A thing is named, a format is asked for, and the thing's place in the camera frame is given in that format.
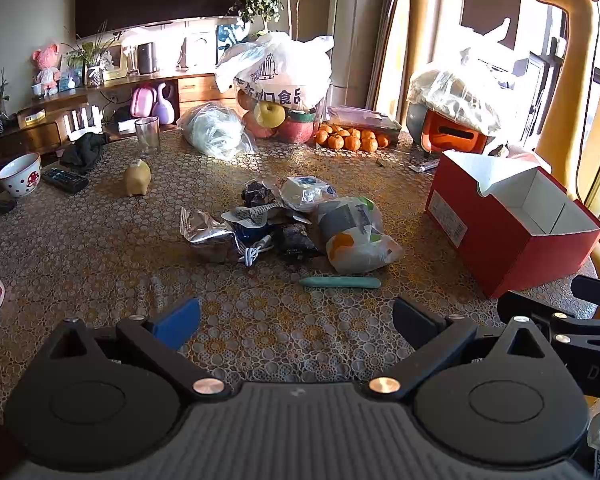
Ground pile of tangerines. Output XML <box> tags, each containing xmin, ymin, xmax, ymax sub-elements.
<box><xmin>314</xmin><ymin>123</ymin><xmax>391</xmax><ymax>153</ymax></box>

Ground dark snack packet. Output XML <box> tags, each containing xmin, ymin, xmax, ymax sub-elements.
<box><xmin>274</xmin><ymin>222</ymin><xmax>322</xmax><ymax>261</ymax></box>

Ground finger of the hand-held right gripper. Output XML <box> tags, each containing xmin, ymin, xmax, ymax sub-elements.
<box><xmin>571</xmin><ymin>275</ymin><xmax>600</xmax><ymax>306</ymax></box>
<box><xmin>497</xmin><ymin>291</ymin><xmax>600</xmax><ymax>341</ymax></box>

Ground white router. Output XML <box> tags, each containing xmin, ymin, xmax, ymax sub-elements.
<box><xmin>62</xmin><ymin>105</ymin><xmax>104</xmax><ymax>141</ymax></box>

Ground crumpled clear plastic bag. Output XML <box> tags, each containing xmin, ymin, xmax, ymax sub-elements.
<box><xmin>177</xmin><ymin>102</ymin><xmax>259</xmax><ymax>162</ymax></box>

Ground yellow pig figurine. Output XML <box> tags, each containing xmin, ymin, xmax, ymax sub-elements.
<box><xmin>125</xmin><ymin>159</ymin><xmax>152</xmax><ymax>197</ymax></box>

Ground orange green tissue box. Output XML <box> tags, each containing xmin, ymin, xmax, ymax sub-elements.
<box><xmin>405</xmin><ymin>101</ymin><xmax>496</xmax><ymax>156</ymax></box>

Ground yellow curtain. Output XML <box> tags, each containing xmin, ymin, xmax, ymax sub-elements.
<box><xmin>367</xmin><ymin>0</ymin><xmax>462</xmax><ymax>121</ymax></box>

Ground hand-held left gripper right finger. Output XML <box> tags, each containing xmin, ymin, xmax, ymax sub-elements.
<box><xmin>365</xmin><ymin>296</ymin><xmax>553</xmax><ymax>402</ymax></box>

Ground large white printed bag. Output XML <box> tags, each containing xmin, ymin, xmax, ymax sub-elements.
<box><xmin>215</xmin><ymin>31</ymin><xmax>335</xmax><ymax>146</ymax></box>

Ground clear glass cup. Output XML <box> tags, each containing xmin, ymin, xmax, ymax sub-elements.
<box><xmin>134</xmin><ymin>116</ymin><xmax>161</xmax><ymax>159</ymax></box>

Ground orange white packet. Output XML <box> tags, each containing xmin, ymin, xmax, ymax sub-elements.
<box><xmin>326</xmin><ymin>230</ymin><xmax>404</xmax><ymax>274</ymax></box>

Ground white bun packet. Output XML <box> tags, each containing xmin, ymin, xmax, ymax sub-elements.
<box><xmin>280</xmin><ymin>176</ymin><xmax>338</xmax><ymax>213</ymax></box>

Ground silver foil packet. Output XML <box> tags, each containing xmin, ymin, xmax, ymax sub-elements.
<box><xmin>180</xmin><ymin>206</ymin><xmax>237</xmax><ymax>263</ymax></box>

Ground potted grass plant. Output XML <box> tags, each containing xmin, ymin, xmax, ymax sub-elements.
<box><xmin>65</xmin><ymin>22</ymin><xmax>124</xmax><ymax>87</ymax></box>

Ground gold lace patterned desktop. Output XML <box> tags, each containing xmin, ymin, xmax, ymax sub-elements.
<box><xmin>0</xmin><ymin>127</ymin><xmax>600</xmax><ymax>411</ymax></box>

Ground white printed wrapper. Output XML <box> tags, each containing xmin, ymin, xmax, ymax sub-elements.
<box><xmin>221</xmin><ymin>203</ymin><xmax>276</xmax><ymax>228</ymax></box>

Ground wooden television cabinet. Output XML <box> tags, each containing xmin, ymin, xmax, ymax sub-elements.
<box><xmin>0</xmin><ymin>72</ymin><xmax>241</xmax><ymax>161</ymax></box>

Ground grey cylindrical appliance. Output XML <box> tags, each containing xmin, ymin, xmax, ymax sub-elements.
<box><xmin>137</xmin><ymin>42</ymin><xmax>157</xmax><ymax>75</ymax></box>

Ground white mushroom print bowl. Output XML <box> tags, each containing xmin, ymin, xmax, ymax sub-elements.
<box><xmin>0</xmin><ymin>152</ymin><xmax>42</xmax><ymax>199</ymax></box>

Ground clear plastic storage box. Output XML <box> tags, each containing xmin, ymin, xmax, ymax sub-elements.
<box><xmin>325</xmin><ymin>105</ymin><xmax>402</xmax><ymax>147</ymax></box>

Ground white small appliance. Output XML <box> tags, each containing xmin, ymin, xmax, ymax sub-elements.
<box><xmin>182</xmin><ymin>32</ymin><xmax>216</xmax><ymax>69</ymax></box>

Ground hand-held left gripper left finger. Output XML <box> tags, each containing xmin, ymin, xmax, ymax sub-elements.
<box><xmin>47</xmin><ymin>298</ymin><xmax>231</xmax><ymax>402</ymax></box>

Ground white standing air conditioner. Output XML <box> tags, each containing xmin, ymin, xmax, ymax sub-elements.
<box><xmin>330</xmin><ymin>0</ymin><xmax>377</xmax><ymax>109</ymax></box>

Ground pink plush doll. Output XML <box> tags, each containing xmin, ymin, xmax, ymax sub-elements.
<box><xmin>31</xmin><ymin>44</ymin><xmax>62</xmax><ymax>97</ymax></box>

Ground yellow giraffe toy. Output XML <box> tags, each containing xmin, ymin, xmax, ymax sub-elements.
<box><xmin>532</xmin><ymin>0</ymin><xmax>600</xmax><ymax>286</ymax></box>

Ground grey green plastic packet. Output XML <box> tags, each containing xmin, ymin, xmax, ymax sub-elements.
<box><xmin>315</xmin><ymin>196</ymin><xmax>385</xmax><ymax>241</ymax></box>

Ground black snack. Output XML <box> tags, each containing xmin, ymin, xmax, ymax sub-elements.
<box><xmin>241</xmin><ymin>179</ymin><xmax>281</xmax><ymax>208</ymax></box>

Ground small white yellow box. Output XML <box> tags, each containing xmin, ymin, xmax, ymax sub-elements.
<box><xmin>17</xmin><ymin>109</ymin><xmax>47</xmax><ymax>129</ymax></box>

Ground peach coloured apple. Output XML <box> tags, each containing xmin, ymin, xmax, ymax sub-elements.
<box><xmin>242</xmin><ymin>110</ymin><xmax>276</xmax><ymax>139</ymax></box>

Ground red apple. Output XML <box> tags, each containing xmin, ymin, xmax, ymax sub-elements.
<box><xmin>275</xmin><ymin>116</ymin><xmax>316</xmax><ymax>145</ymax></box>

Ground black cloth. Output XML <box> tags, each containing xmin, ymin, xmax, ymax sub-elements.
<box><xmin>60</xmin><ymin>132</ymin><xmax>112</xmax><ymax>176</ymax></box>

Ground black remote control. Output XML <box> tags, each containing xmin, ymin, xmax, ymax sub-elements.
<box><xmin>41</xmin><ymin>167</ymin><xmax>90</xmax><ymax>195</ymax></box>

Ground pink purple vases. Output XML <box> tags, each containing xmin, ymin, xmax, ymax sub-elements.
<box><xmin>130</xmin><ymin>85</ymin><xmax>159</xmax><ymax>124</ymax></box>

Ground white cable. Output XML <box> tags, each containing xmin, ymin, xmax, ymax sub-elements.
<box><xmin>237</xmin><ymin>234</ymin><xmax>274</xmax><ymax>267</ymax></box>

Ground red cardboard box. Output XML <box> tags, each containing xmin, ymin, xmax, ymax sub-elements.
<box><xmin>424</xmin><ymin>150</ymin><xmax>600</xmax><ymax>299</ymax></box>

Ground teal plastic stick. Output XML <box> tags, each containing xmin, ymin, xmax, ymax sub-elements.
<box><xmin>299</xmin><ymin>276</ymin><xmax>382</xmax><ymax>290</ymax></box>

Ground gold photo frame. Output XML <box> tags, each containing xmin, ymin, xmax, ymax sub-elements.
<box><xmin>102</xmin><ymin>44</ymin><xmax>129</xmax><ymax>81</ymax></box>

